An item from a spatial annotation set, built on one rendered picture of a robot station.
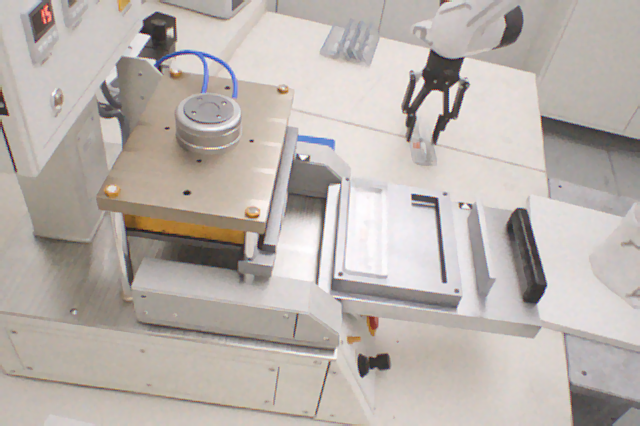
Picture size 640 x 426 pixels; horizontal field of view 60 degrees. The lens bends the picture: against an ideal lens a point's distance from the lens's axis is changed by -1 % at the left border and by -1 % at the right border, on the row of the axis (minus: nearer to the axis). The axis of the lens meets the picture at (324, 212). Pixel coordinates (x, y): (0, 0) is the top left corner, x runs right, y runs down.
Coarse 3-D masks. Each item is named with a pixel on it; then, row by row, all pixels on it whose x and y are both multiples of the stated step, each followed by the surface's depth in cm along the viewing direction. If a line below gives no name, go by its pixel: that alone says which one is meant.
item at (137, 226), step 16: (128, 224) 66; (144, 224) 66; (160, 224) 65; (176, 224) 65; (192, 224) 65; (160, 240) 67; (176, 240) 67; (192, 240) 67; (208, 240) 67; (224, 240) 66; (240, 240) 66
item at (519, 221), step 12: (516, 216) 81; (528, 216) 81; (516, 228) 81; (528, 228) 79; (516, 240) 80; (528, 240) 77; (528, 252) 76; (528, 264) 75; (540, 264) 74; (528, 276) 74; (540, 276) 73; (528, 288) 73; (540, 288) 72; (528, 300) 74
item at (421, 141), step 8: (416, 120) 139; (424, 120) 139; (416, 128) 136; (424, 128) 136; (416, 136) 134; (424, 136) 134; (416, 144) 131; (424, 144) 132; (432, 144) 132; (416, 152) 129; (424, 152) 129; (432, 152) 130; (416, 160) 127; (424, 160) 127; (432, 160) 128
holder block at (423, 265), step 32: (416, 192) 84; (448, 192) 85; (416, 224) 81; (448, 224) 80; (416, 256) 76; (448, 256) 75; (352, 288) 71; (384, 288) 71; (416, 288) 70; (448, 288) 71
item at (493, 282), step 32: (480, 224) 78; (320, 256) 76; (480, 256) 76; (512, 256) 80; (480, 288) 74; (512, 288) 76; (416, 320) 73; (448, 320) 72; (480, 320) 72; (512, 320) 72
